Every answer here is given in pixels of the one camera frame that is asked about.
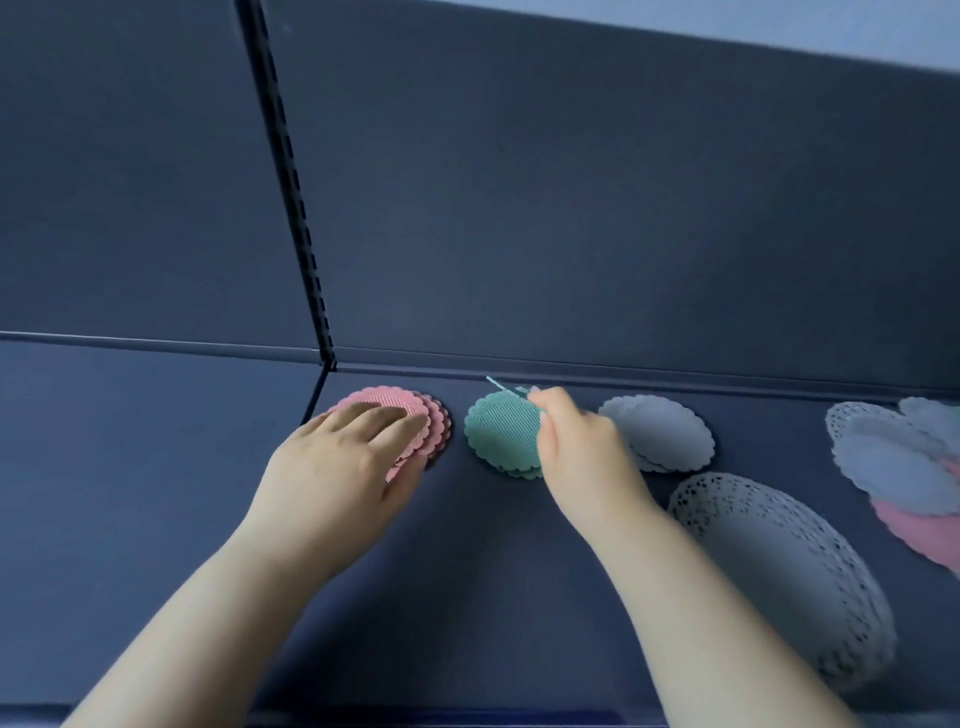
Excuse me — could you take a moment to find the person's left hand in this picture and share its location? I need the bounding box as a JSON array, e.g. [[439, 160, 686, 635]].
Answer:
[[239, 401, 430, 571]]

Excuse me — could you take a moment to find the person's right hand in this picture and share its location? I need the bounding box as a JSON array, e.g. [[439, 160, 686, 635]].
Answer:
[[528, 386, 661, 538]]

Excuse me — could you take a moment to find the mixed pile of coasters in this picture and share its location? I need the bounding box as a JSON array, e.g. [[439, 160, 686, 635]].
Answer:
[[824, 395, 960, 579]]

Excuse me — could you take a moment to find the person's right forearm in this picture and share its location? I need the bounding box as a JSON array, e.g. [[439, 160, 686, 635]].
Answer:
[[584, 502, 864, 728]]

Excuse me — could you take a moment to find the person's left forearm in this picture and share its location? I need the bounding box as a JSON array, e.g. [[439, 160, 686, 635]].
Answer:
[[63, 517, 361, 728]]

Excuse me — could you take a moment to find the black slotted shelf upright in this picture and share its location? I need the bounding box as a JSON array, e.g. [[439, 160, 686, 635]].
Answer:
[[236, 0, 337, 370]]

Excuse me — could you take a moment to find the clear shelf edge rail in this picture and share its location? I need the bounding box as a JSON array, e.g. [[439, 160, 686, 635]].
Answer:
[[0, 703, 960, 728]]

